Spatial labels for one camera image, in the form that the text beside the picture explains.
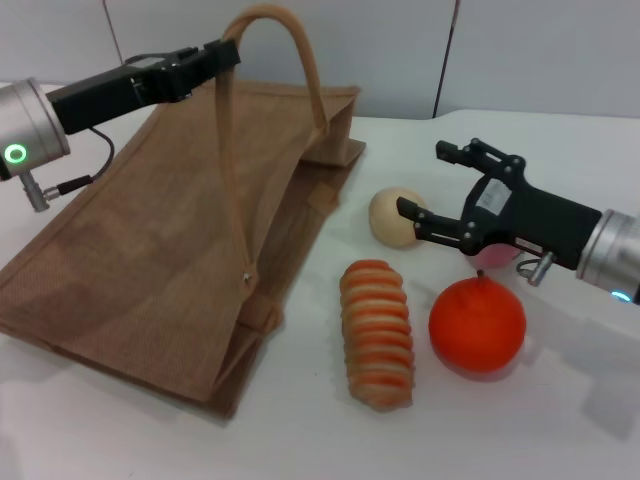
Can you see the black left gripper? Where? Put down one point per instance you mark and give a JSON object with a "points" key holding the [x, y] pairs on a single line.
{"points": [[115, 92]]}

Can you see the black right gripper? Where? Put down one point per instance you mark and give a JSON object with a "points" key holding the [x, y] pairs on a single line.
{"points": [[530, 215]]}

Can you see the round beige egg yolk pastry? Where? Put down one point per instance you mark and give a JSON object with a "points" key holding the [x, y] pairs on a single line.
{"points": [[387, 217]]}

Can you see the brown jute handbag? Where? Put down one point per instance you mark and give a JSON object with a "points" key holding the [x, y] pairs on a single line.
{"points": [[150, 225]]}

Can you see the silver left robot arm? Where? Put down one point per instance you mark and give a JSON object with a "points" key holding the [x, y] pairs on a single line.
{"points": [[30, 125]]}

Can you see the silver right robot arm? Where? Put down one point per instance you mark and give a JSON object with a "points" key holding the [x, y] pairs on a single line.
{"points": [[615, 255]]}

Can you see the pink toy peach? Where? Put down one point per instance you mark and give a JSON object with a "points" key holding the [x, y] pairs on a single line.
{"points": [[492, 259]]}

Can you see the orange toy fruit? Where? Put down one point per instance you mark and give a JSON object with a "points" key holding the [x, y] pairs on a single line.
{"points": [[475, 330]]}

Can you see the striped orange bread loaf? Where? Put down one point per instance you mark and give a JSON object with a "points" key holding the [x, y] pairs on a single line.
{"points": [[377, 335]]}

